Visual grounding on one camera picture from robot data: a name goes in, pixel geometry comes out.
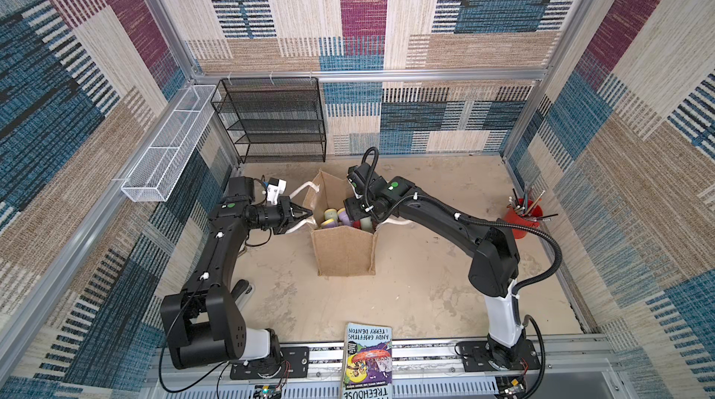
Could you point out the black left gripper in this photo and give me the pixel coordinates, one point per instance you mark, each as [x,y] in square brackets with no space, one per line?
[288,209]

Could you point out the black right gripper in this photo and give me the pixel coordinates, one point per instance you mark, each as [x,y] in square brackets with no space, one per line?
[357,216]

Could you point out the green flashlight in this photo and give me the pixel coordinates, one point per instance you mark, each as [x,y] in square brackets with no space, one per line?
[366,224]
[331,214]

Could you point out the brown jute tote bag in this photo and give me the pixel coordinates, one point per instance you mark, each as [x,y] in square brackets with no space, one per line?
[342,251]

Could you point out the purple flashlight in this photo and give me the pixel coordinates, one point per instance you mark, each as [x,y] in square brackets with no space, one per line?
[344,218]
[329,224]

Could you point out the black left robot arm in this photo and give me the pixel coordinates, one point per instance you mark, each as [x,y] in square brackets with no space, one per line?
[203,322]

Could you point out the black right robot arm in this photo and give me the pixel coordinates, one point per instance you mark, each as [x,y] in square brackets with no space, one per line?
[494,267]

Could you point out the black white stapler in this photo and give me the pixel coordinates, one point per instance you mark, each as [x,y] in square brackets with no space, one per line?
[242,292]

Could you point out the red pen cup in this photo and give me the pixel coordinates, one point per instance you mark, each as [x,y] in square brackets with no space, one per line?
[525,209]

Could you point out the colourful treehouse book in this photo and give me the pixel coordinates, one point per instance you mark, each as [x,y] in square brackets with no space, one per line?
[368,362]

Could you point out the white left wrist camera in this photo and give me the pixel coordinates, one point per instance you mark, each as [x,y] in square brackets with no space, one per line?
[273,189]

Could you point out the black wire shelf rack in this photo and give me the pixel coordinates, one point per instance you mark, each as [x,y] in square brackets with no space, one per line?
[273,120]

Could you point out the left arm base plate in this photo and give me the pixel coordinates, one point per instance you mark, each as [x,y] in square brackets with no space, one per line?
[289,362]

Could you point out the white mesh wall basket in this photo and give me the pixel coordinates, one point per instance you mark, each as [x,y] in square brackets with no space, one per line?
[156,174]

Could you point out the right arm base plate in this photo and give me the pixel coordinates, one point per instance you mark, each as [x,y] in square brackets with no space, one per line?
[487,355]

